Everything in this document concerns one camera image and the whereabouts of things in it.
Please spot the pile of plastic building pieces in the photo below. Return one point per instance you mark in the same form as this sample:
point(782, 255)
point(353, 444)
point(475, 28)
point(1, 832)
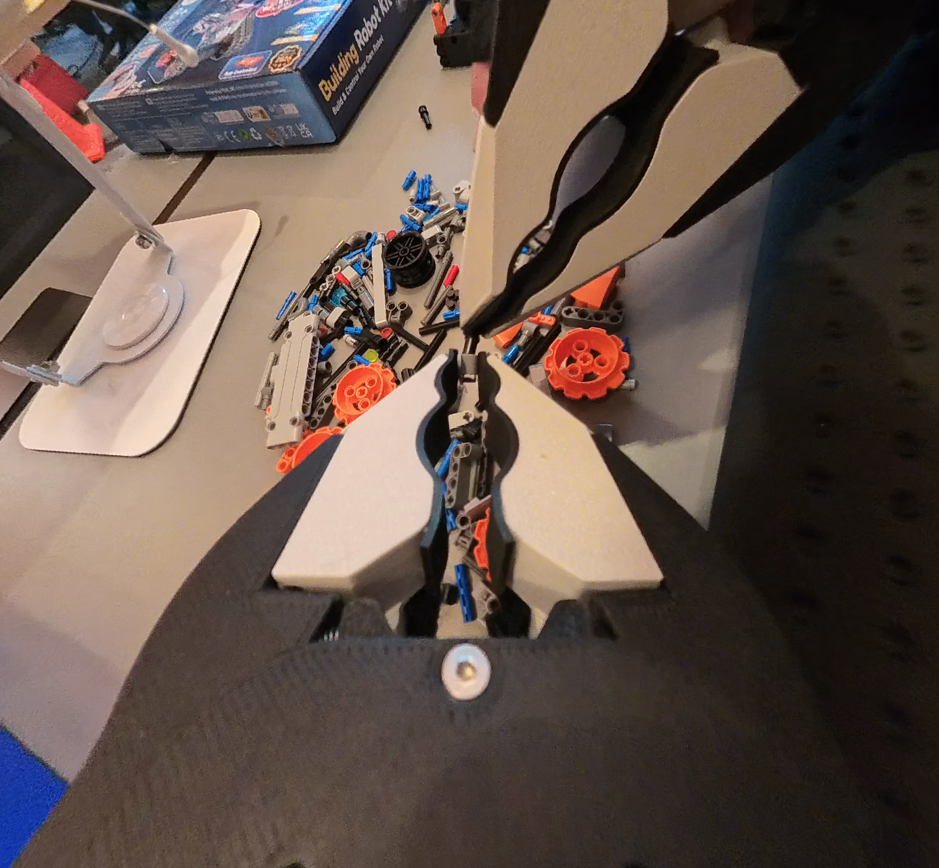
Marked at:
point(367, 281)

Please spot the white book stand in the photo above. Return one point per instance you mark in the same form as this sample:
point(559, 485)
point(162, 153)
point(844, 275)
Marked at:
point(191, 310)

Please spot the black axle pin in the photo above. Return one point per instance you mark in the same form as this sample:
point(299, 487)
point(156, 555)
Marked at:
point(426, 115)

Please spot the grey beam piece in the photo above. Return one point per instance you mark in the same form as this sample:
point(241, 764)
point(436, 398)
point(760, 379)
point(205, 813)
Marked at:
point(467, 376)

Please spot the long grey frame piece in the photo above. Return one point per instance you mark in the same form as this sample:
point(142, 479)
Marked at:
point(291, 376)

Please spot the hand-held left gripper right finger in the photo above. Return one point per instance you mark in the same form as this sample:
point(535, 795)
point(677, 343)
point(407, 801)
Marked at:
point(580, 523)

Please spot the orange panel piece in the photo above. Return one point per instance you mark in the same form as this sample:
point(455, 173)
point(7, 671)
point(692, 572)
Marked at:
point(594, 288)

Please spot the black spoked wheel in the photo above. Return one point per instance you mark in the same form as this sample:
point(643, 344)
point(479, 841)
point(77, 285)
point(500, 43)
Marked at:
point(411, 255)

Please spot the small red object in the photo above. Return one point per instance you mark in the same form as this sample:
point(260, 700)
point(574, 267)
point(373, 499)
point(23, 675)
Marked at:
point(59, 105)

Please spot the blue cardboard kit box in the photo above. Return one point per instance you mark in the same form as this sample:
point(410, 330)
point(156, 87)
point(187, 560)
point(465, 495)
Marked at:
point(220, 76)

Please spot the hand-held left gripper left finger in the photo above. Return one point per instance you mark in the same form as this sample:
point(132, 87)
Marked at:
point(360, 523)

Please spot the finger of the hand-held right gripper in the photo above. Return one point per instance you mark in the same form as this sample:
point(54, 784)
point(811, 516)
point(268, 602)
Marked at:
point(587, 32)
point(704, 120)

